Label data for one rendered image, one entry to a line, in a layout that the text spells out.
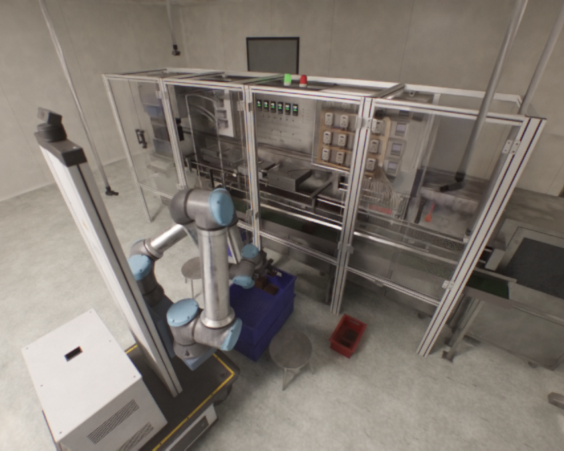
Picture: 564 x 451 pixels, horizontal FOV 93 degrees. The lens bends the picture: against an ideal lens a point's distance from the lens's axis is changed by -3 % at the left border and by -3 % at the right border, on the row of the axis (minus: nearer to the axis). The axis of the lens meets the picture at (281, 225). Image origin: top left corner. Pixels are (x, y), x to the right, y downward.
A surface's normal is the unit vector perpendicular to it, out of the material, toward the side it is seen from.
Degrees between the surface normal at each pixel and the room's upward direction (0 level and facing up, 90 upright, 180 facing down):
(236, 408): 0
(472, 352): 0
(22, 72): 90
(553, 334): 90
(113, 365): 0
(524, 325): 90
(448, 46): 90
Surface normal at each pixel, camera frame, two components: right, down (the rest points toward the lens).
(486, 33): -0.55, 0.47
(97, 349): 0.00, -0.83
